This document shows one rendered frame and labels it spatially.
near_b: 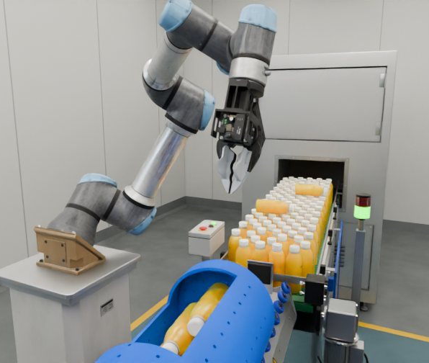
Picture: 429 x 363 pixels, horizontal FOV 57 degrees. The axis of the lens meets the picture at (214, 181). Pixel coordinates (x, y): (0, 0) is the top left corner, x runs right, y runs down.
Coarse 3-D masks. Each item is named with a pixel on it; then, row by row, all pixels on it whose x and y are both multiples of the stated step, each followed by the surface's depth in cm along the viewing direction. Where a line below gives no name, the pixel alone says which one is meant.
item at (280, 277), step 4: (276, 276) 157; (280, 276) 156; (284, 276) 156; (288, 276) 155; (292, 276) 155; (296, 276) 154; (276, 280) 157; (280, 280) 156; (284, 280) 156; (288, 280) 155; (292, 280) 155; (296, 280) 154; (300, 280) 154; (304, 280) 153
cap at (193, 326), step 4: (192, 320) 89; (196, 320) 89; (200, 320) 90; (188, 324) 89; (192, 324) 89; (196, 324) 89; (200, 324) 88; (188, 328) 90; (192, 328) 89; (196, 328) 89; (200, 328) 89; (192, 332) 89; (196, 332) 89
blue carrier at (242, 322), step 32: (192, 288) 110; (256, 288) 98; (160, 320) 102; (224, 320) 81; (256, 320) 90; (128, 352) 67; (160, 352) 66; (192, 352) 69; (224, 352) 74; (256, 352) 85
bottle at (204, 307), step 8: (216, 288) 102; (224, 288) 103; (208, 296) 98; (216, 296) 98; (200, 304) 94; (208, 304) 94; (216, 304) 95; (192, 312) 93; (200, 312) 92; (208, 312) 92
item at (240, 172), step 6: (246, 150) 76; (240, 156) 75; (246, 156) 77; (240, 162) 74; (246, 162) 77; (240, 168) 75; (246, 168) 77; (240, 174) 76; (246, 174) 77; (234, 180) 77; (240, 180) 76; (234, 186) 77
